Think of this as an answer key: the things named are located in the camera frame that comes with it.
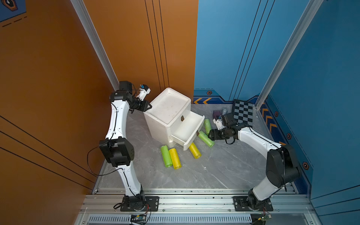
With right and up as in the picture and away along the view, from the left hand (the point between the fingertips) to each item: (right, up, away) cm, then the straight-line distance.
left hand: (149, 103), depth 86 cm
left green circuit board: (-2, -61, -14) cm, 62 cm away
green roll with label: (+36, -23, +10) cm, 44 cm away
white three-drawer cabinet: (+14, -10, -7) cm, 19 cm away
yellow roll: (+29, -30, +4) cm, 41 cm away
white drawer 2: (+22, -18, +7) cm, 30 cm away
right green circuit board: (+62, -59, -16) cm, 87 cm away
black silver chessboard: (+69, -4, +26) cm, 74 cm away
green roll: (+39, -15, +17) cm, 45 cm away
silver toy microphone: (+54, -4, +27) cm, 60 cm away
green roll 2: (+11, -34, +1) cm, 36 cm away
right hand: (+41, -20, +5) cm, 46 cm away
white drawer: (+16, -13, -7) cm, 21 cm away
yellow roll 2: (+16, -34, +2) cm, 38 cm away
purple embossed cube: (+47, -6, +23) cm, 52 cm away
